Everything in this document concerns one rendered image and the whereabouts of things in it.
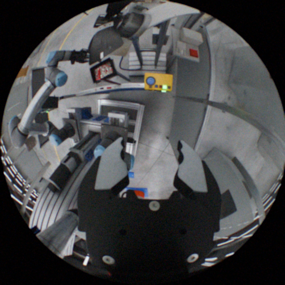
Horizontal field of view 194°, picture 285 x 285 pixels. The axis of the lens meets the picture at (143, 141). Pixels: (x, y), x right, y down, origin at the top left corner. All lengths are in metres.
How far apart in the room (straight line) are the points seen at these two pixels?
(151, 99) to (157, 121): 0.43
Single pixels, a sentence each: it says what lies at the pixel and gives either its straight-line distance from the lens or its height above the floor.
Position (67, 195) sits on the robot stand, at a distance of 0.61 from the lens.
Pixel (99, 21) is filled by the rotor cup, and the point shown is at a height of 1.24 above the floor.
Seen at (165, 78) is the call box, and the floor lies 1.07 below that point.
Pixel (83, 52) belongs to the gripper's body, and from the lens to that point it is 0.68.
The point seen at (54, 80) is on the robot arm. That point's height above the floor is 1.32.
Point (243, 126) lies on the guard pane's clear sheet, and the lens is 0.54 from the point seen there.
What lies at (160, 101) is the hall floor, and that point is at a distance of 1.60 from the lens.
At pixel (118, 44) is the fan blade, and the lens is 0.43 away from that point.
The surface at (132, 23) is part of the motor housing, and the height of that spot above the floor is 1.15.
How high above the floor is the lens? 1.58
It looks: 58 degrees down
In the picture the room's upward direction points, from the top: 174 degrees counter-clockwise
